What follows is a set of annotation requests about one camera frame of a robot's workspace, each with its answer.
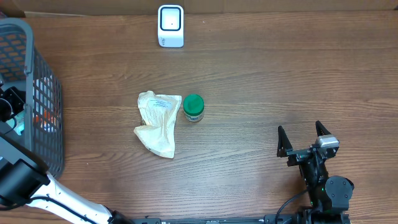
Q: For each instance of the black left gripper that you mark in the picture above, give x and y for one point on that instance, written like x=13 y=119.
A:
x=16 y=98

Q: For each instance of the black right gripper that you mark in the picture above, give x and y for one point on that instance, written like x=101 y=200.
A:
x=285 y=149

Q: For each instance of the green lid jar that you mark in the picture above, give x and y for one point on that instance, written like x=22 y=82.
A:
x=193 y=106

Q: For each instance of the beige plastic bag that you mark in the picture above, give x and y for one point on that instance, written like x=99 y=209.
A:
x=159 y=114

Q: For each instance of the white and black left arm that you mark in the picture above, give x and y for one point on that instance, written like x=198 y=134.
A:
x=26 y=180

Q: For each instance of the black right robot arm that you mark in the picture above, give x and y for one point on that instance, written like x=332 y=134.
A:
x=329 y=195

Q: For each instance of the white barcode scanner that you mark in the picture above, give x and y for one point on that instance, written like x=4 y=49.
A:
x=170 y=26

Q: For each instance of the teal wipes packet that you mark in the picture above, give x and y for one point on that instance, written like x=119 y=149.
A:
x=18 y=126

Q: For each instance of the grey plastic mesh basket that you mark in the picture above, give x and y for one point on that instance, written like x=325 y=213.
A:
x=23 y=67

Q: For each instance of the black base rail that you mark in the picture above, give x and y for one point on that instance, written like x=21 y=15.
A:
x=267 y=219

